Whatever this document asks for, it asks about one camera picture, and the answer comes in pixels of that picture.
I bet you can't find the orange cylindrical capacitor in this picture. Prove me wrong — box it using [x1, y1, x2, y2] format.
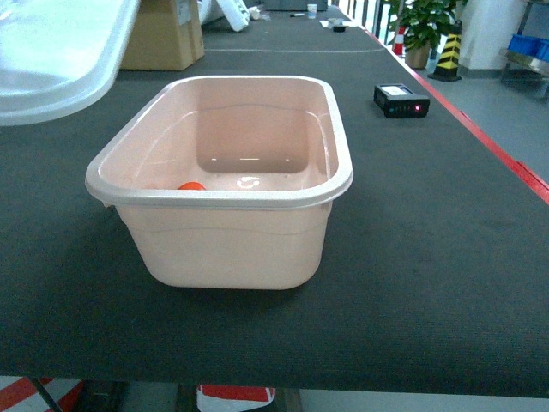
[178, 181, 206, 191]

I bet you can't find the white box lid grey handle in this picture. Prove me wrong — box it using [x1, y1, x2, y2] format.
[1, 1, 140, 126]

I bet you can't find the pink plastic storage box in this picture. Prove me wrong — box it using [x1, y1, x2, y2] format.
[85, 75, 353, 290]

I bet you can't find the black electronic device box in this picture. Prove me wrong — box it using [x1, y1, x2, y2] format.
[373, 83, 431, 118]

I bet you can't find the brown cardboard box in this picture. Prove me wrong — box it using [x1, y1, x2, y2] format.
[120, 1, 204, 71]

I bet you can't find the dark grey table mat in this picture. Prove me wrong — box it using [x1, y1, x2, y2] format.
[1, 13, 548, 397]

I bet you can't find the red white traffic cone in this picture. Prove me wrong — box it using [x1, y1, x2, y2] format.
[392, 26, 406, 56]

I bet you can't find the white paper cup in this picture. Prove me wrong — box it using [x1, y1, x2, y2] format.
[307, 3, 317, 20]

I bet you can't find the red white striped bollard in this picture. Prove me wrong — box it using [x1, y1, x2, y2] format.
[196, 385, 276, 411]

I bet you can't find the yellow black striped cone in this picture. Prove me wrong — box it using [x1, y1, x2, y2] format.
[428, 20, 462, 82]

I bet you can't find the potted green plant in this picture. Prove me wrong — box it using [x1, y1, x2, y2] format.
[389, 0, 468, 69]

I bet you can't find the small blue bin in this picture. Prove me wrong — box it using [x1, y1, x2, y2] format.
[508, 34, 549, 62]

